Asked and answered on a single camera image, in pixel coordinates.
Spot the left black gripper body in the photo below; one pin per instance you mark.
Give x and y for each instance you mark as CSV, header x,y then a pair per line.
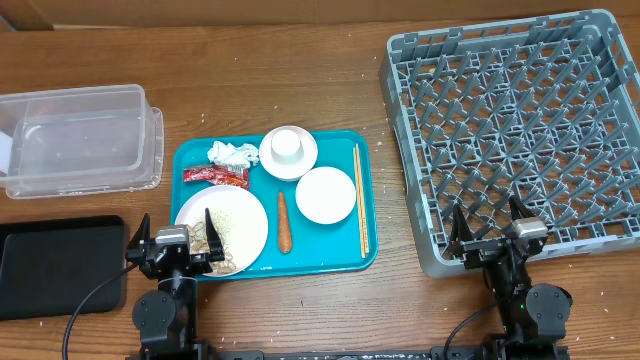
x,y
198,264

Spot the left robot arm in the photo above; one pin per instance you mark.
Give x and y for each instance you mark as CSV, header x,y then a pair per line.
x,y
166,317

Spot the small pink saucer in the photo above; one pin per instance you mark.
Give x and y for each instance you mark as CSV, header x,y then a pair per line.
x,y
289,172

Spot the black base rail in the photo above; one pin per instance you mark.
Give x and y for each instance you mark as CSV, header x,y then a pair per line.
x,y
340,355

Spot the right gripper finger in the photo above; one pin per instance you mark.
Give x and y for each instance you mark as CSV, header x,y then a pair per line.
x,y
460,229
518,210

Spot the orange carrot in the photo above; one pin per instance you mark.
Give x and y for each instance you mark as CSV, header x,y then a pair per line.
x,y
285,241

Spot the grey dishwasher rack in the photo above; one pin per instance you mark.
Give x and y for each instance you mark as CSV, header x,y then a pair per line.
x,y
545,109

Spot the rice and food scraps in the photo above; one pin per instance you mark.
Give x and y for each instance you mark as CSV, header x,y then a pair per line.
x,y
199,241

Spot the white tissue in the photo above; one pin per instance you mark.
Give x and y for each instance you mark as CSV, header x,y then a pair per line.
x,y
226,154

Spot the wooden chopstick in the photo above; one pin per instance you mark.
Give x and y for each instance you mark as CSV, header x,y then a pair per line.
x,y
364,207
359,200

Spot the wooden chopstick left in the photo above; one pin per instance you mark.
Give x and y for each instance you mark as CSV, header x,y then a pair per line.
x,y
359,200

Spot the large pink plate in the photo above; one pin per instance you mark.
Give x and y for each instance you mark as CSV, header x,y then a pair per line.
x,y
248,217

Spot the white round bowl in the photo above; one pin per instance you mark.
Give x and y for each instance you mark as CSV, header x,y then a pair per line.
x,y
325,195

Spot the white paper cup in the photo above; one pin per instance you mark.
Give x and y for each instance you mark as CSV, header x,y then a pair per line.
x,y
286,146

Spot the clear plastic bin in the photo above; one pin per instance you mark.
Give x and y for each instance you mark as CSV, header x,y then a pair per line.
x,y
80,141

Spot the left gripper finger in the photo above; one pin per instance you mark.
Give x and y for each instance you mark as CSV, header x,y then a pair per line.
x,y
142,235
216,248

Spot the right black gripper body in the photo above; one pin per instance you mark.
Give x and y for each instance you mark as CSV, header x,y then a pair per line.
x,y
482,255

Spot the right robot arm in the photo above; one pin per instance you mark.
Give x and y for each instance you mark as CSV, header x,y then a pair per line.
x,y
533,316

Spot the red snack wrapper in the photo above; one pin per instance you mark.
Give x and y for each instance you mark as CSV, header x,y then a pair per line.
x,y
218,175

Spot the black waste tray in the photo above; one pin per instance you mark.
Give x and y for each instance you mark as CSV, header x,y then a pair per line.
x,y
53,267

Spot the teal plastic tray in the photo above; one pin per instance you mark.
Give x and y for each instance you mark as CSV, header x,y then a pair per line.
x,y
316,248

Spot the wooden chopstick right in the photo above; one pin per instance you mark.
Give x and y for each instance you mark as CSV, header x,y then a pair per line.
x,y
364,207

